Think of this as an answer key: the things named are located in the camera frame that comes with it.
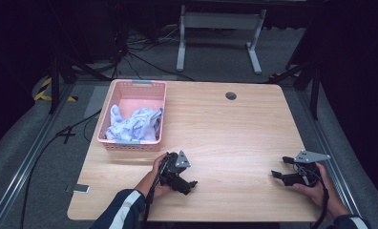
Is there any metal floor rail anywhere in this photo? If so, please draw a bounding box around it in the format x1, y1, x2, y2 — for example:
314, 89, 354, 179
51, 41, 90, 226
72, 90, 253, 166
0, 83, 76, 229
295, 90, 369, 229

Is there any left hand-held gripper cable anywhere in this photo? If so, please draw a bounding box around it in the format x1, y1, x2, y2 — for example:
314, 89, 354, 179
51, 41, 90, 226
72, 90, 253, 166
141, 156, 170, 229

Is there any bundle of black cables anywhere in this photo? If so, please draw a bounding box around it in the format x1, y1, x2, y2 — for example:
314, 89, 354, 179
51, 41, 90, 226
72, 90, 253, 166
111, 23, 197, 82

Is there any black metal stand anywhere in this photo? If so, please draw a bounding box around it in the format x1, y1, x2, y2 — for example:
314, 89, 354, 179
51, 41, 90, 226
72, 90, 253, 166
48, 52, 113, 115
267, 58, 323, 121

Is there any pink plastic basket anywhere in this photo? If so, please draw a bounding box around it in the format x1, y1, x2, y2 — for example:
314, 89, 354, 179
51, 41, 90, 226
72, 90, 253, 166
96, 79, 168, 153

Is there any hand-held gripper cable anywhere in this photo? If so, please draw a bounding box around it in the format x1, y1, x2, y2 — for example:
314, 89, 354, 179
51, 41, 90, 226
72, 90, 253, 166
300, 163, 330, 229
141, 156, 170, 229

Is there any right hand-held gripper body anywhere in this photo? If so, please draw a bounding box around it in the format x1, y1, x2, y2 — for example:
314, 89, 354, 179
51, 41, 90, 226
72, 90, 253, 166
285, 150, 331, 188

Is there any black floor cable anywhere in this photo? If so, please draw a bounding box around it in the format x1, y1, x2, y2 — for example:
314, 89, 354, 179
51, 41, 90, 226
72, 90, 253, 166
19, 109, 103, 229

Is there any right hand-held gripper cable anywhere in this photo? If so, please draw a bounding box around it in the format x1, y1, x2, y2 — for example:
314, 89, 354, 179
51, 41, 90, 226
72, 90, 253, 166
300, 163, 330, 229

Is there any grey metal table frame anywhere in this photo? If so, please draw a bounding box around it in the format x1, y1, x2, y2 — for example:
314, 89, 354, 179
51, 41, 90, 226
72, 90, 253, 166
176, 4, 268, 76

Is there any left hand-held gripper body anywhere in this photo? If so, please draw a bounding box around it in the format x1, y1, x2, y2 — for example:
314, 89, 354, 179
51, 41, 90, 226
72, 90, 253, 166
159, 150, 192, 189

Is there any person's left hand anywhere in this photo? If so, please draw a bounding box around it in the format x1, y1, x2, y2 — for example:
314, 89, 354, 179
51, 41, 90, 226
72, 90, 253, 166
135, 153, 176, 200

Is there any person's right hand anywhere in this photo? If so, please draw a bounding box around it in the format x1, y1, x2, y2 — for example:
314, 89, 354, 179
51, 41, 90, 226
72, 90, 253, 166
292, 161, 347, 214

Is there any white printed towel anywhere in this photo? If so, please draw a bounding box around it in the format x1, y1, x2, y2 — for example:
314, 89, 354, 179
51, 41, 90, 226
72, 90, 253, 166
105, 104, 164, 145

